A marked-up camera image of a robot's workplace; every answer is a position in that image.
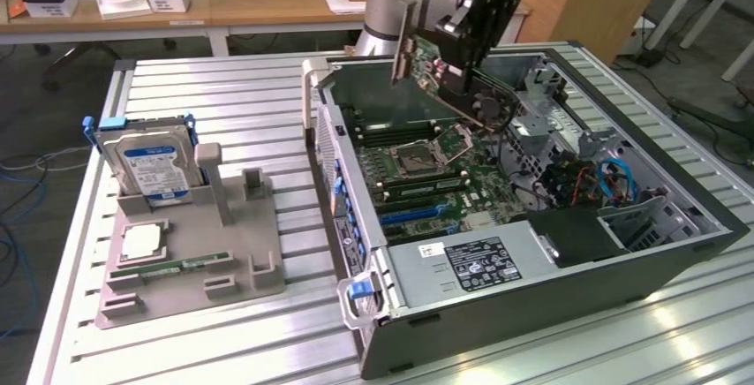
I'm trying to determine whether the graphics card with metal bracket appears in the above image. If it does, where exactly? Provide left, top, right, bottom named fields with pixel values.
left=388, top=1, right=523, bottom=135

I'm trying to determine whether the wooden cabinet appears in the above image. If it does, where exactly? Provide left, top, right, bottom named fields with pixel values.
left=517, top=0, right=678, bottom=64

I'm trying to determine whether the metal socket cover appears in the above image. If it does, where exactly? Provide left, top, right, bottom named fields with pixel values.
left=432, top=123, right=479, bottom=162

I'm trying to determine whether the black RAM slots bank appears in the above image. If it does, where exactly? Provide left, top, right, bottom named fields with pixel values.
left=351, top=119, right=442, bottom=148

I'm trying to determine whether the metal drive cage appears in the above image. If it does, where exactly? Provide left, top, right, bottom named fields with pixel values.
left=499, top=88, right=590, bottom=183

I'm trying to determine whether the black power adapter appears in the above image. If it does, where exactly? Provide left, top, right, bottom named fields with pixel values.
left=611, top=48, right=666, bottom=69

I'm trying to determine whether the wooden desk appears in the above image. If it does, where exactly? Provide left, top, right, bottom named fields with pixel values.
left=0, top=0, right=531, bottom=46

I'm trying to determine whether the CPU socket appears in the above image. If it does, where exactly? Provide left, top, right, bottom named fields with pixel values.
left=390, top=140, right=442, bottom=182

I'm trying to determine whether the black RAM stick with label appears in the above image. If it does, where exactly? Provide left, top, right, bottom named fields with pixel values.
left=382, top=176, right=467, bottom=197

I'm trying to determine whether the green motherboard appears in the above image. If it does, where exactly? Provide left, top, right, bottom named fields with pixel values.
left=350, top=119, right=535, bottom=247

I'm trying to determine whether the blue card retainer strip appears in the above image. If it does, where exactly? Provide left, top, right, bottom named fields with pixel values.
left=331, top=159, right=358, bottom=231

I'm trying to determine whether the black floor stand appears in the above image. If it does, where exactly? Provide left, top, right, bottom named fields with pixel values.
left=667, top=96, right=754, bottom=141

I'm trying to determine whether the black plastic cover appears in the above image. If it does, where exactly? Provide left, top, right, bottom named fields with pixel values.
left=526, top=208, right=630, bottom=270

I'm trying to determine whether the grey power supply unit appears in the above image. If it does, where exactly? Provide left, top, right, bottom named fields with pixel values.
left=386, top=221, right=559, bottom=310

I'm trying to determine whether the grey disk bay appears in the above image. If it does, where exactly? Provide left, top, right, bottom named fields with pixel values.
left=597, top=194, right=702, bottom=254

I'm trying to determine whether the blue case release tab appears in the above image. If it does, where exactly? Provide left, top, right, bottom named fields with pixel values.
left=347, top=281, right=378, bottom=301

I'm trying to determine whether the white round holder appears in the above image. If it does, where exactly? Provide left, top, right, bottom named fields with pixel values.
left=94, top=0, right=154, bottom=21

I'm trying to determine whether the black open PC case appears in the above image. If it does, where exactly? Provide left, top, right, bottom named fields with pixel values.
left=300, top=47, right=750, bottom=381

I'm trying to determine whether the black chair base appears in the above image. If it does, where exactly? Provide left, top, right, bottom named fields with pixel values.
left=33, top=42, right=123, bottom=94

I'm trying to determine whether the grey parts rack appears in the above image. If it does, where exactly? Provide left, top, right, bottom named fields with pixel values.
left=95, top=140, right=290, bottom=331

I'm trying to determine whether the silver CPU chip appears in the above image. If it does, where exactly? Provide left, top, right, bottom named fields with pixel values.
left=120, top=224, right=171, bottom=261

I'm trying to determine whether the green RAM stick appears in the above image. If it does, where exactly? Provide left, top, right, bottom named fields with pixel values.
left=110, top=250, right=232, bottom=279

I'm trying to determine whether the white box with black lid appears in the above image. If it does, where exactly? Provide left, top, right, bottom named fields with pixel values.
left=15, top=0, right=80, bottom=19

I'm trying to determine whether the white table frame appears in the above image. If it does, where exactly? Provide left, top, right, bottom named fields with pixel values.
left=645, top=0, right=754, bottom=82

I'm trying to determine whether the red wire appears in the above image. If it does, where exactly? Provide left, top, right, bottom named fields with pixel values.
left=574, top=164, right=598, bottom=204

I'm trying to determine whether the blue wire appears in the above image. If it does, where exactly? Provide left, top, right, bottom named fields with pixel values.
left=595, top=158, right=642, bottom=206

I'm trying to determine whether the hard disk with blue bracket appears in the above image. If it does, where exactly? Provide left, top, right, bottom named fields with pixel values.
left=82, top=110, right=200, bottom=209

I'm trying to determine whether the white floor cable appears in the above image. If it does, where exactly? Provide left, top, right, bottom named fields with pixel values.
left=0, top=146, right=90, bottom=172

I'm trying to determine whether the blue floor cable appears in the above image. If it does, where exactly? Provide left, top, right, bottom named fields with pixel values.
left=0, top=172, right=49, bottom=340

